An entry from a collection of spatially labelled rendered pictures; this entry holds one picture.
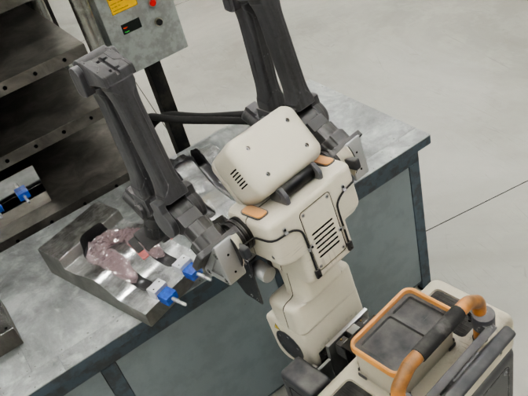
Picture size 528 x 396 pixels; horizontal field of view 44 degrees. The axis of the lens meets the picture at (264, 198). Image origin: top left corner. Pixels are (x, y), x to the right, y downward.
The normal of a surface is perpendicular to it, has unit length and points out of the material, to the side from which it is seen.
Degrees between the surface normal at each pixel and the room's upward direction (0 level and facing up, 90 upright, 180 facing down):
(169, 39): 90
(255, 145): 48
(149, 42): 90
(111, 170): 0
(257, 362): 90
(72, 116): 0
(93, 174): 0
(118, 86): 81
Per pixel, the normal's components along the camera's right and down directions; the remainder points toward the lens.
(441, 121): -0.22, -0.77
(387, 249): 0.55, 0.41
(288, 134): 0.34, -0.27
